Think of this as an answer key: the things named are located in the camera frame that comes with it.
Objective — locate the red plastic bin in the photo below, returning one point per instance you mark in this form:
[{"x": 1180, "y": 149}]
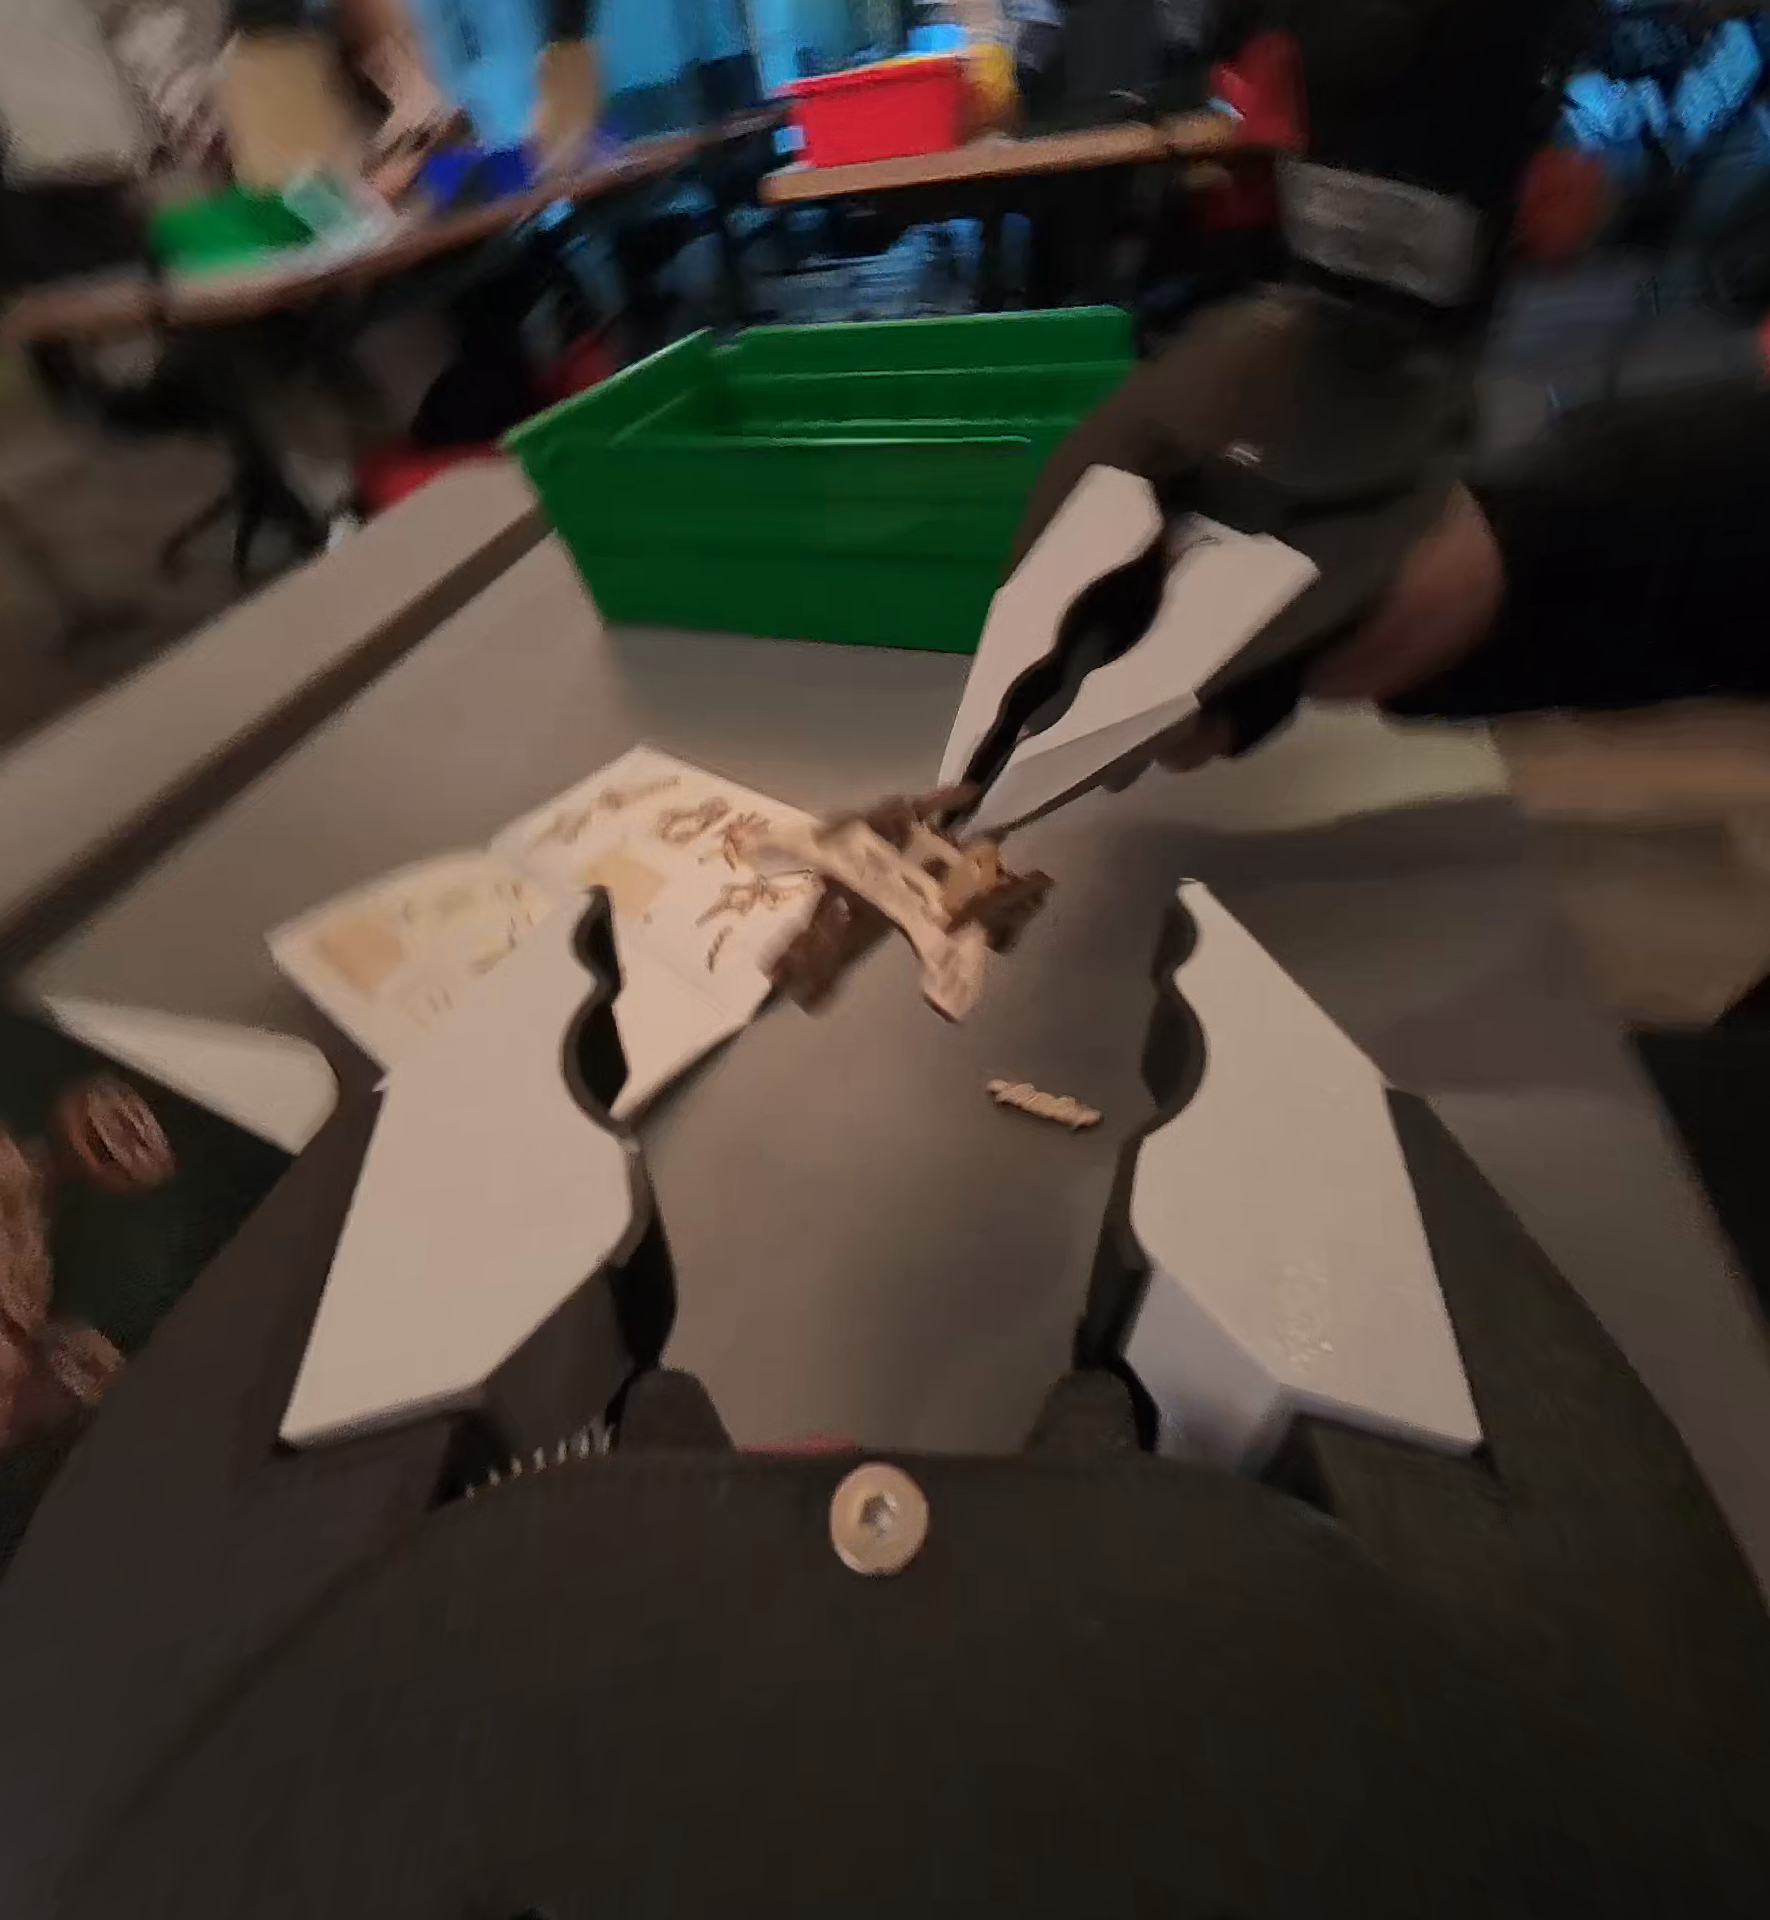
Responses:
[{"x": 886, "y": 112}]

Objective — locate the brown background table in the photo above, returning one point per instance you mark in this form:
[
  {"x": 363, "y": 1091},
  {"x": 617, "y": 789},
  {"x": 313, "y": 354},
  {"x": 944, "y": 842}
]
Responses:
[
  {"x": 1006, "y": 158},
  {"x": 420, "y": 240}
]

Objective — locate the small toothed wooden part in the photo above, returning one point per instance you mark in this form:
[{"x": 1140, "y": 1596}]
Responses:
[{"x": 1043, "y": 1104}]

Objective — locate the wooden model assembly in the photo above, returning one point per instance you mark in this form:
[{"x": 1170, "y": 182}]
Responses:
[{"x": 900, "y": 885}]

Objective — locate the instruction booklet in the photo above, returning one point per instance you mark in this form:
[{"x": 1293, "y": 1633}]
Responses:
[{"x": 645, "y": 855}]

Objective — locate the brown patterned object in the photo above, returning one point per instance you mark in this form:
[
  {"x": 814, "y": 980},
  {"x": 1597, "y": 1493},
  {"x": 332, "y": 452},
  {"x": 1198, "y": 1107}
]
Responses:
[{"x": 1, "y": 1246}]

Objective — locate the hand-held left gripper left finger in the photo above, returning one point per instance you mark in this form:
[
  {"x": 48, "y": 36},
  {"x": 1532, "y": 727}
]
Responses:
[{"x": 479, "y": 1200}]

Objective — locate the green plastic tray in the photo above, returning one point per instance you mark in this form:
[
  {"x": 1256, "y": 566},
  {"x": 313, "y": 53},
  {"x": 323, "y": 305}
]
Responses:
[{"x": 225, "y": 225}]

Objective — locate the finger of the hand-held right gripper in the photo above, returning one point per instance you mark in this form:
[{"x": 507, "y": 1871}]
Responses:
[
  {"x": 1051, "y": 570},
  {"x": 1216, "y": 617}
]

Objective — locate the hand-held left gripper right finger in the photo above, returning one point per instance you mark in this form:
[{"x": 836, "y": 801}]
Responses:
[{"x": 1275, "y": 1200}]

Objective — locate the person's right hand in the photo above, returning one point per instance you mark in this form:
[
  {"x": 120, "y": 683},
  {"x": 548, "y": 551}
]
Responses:
[{"x": 1425, "y": 617}]

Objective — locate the green plastic bin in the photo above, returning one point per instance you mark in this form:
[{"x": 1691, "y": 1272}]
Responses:
[{"x": 823, "y": 509}]

